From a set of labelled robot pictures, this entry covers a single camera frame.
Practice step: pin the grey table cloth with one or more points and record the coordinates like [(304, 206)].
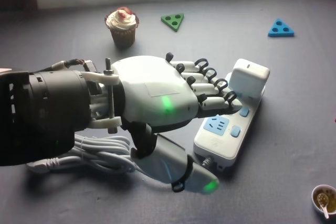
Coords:
[(288, 142)]

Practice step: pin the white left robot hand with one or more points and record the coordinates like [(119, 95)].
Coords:
[(157, 87)]

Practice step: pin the green triangle block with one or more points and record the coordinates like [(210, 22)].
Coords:
[(173, 19)]

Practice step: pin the white charger adapter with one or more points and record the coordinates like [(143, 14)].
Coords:
[(249, 82)]

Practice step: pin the blue triangle block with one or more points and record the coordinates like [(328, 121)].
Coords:
[(280, 34)]

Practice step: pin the small white bowl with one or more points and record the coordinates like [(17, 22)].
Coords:
[(315, 203)]

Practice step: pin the toy cupcake with cream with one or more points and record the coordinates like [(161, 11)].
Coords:
[(123, 35)]

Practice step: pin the white blue power strip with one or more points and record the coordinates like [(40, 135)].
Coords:
[(218, 142)]

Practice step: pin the small white spoon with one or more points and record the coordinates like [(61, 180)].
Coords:
[(325, 212)]

